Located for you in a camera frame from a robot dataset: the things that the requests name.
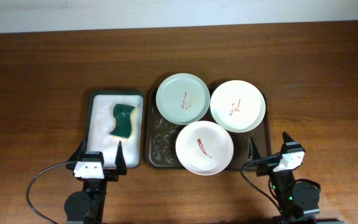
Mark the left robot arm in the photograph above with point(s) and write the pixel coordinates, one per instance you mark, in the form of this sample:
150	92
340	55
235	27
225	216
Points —
87	206

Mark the pale green plate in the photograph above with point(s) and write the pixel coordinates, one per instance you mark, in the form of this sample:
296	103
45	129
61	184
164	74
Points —
182	98

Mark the green yellow sponge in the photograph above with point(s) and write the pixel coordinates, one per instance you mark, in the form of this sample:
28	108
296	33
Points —
122	115

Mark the pinkish white plate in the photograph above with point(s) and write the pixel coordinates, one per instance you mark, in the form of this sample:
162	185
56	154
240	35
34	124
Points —
204	148

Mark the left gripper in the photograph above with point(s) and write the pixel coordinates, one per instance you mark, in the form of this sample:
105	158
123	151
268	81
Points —
112	175

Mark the white soapy tray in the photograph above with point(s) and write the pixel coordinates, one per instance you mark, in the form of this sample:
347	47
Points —
100	121

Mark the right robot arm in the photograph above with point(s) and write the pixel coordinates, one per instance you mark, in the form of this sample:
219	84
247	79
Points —
295	199

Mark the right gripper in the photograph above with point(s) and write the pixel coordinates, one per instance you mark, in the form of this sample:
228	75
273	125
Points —
265	170

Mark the brown plastic tray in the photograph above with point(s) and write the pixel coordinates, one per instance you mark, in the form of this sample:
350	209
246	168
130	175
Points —
161	137

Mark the cream white plate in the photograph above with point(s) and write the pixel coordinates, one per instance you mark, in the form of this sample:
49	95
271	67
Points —
237	106

